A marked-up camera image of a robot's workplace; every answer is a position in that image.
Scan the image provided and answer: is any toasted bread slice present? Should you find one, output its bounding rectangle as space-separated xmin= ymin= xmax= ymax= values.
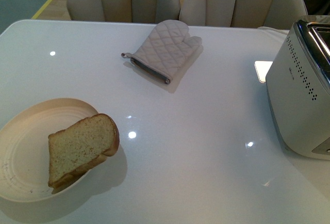
xmin=48 ymin=114 xmax=120 ymax=191

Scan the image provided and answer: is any white silver toaster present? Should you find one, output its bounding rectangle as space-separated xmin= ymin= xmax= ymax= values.
xmin=266 ymin=15 xmax=329 ymax=160

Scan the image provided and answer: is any grey quilted oven mitt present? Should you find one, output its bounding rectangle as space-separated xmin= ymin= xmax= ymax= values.
xmin=121 ymin=20 xmax=202 ymax=84

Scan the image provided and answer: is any beige right dining chair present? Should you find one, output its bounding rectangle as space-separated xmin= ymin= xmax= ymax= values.
xmin=179 ymin=0 xmax=307 ymax=29

